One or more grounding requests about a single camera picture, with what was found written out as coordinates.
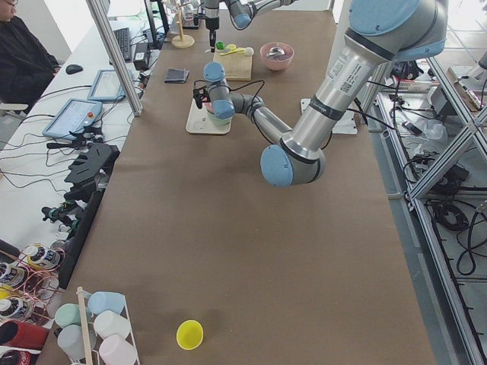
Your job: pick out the seated person in black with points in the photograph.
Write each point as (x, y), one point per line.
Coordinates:
(26, 67)

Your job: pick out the cream rabbit tray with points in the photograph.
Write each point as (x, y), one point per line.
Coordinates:
(198, 123)

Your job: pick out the green bowl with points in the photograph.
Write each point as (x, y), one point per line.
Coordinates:
(220, 123)

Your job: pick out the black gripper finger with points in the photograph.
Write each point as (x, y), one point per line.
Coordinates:
(212, 40)

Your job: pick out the grey folded cloth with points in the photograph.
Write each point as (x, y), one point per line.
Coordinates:
(176, 75)

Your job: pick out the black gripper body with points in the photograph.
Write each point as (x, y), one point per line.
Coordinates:
(208, 101)
(211, 23)

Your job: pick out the black keyboard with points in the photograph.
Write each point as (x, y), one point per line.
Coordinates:
(123, 38)

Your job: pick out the black computer mouse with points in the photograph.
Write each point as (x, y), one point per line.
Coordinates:
(73, 69)

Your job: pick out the yellow plastic knife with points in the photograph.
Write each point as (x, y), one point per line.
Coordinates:
(238, 50)

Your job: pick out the bamboo cutting board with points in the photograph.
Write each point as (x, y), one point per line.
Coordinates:
(238, 67)

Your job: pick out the white plastic cup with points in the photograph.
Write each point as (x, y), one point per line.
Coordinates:
(110, 323)

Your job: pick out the white garlic bulb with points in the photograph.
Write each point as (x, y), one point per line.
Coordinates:
(248, 51)

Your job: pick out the small pink bowl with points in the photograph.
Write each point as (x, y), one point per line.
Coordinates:
(209, 108)

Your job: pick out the green plastic cup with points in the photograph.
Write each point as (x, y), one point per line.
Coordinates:
(67, 314)

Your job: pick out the large pink bowl with ice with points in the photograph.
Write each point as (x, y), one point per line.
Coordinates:
(276, 65)

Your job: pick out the pink plastic cup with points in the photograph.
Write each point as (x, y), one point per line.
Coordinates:
(115, 350)

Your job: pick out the wooden mug tree stand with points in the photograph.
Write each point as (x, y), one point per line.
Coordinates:
(180, 40)

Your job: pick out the blue teach pendant tablet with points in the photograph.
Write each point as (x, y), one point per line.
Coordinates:
(73, 118)

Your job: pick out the aluminium frame post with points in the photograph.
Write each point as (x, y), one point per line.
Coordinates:
(108, 38)

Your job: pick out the yellow plastic cup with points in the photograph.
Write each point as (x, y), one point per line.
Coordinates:
(190, 335)

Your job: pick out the blue plastic cup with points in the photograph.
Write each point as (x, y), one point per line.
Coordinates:
(101, 301)

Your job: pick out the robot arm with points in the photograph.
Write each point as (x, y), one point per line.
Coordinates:
(378, 32)
(241, 15)

